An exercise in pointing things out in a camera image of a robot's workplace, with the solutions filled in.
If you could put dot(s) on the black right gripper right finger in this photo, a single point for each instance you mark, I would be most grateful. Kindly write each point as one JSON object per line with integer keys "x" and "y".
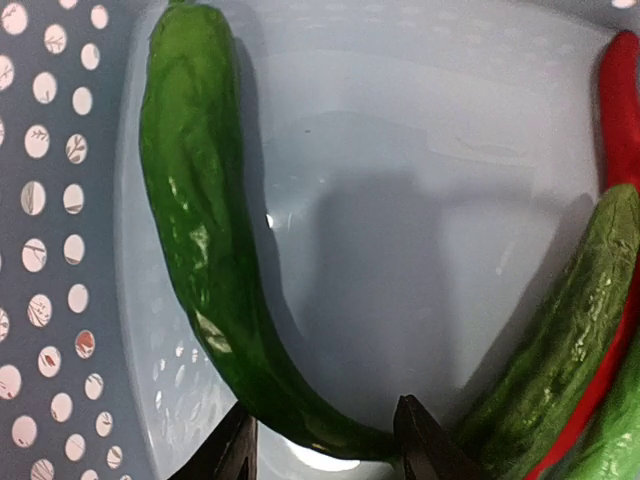
{"x": 427, "y": 451}

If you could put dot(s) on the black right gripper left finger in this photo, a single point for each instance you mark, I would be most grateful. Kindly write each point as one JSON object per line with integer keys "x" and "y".
{"x": 228, "y": 453}

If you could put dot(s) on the light blue plastic basket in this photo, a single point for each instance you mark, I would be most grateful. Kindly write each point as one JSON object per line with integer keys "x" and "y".
{"x": 417, "y": 172}

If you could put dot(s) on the dark green chili pepper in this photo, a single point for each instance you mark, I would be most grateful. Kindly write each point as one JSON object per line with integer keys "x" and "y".
{"x": 191, "y": 151}

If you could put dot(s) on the green cucumber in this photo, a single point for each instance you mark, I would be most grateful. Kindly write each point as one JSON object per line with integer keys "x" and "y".
{"x": 515, "y": 423}

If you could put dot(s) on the light green pepper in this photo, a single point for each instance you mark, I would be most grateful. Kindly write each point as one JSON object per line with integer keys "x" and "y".
{"x": 610, "y": 450}

